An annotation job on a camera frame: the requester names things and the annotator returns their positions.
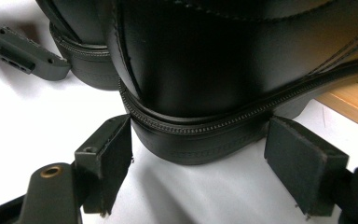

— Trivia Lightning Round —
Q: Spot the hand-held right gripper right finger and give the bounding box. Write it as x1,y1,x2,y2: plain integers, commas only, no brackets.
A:
264,116,350,219

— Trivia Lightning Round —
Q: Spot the wooden three-tier shelf rack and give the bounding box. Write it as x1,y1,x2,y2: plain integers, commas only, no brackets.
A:
315,77,358,134

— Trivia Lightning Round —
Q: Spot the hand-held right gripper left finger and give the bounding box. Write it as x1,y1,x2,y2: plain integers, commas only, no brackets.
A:
74,114,134,217

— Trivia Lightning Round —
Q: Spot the black leather shoe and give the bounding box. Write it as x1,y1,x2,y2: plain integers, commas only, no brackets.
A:
35,0,120,91
103,0,358,166

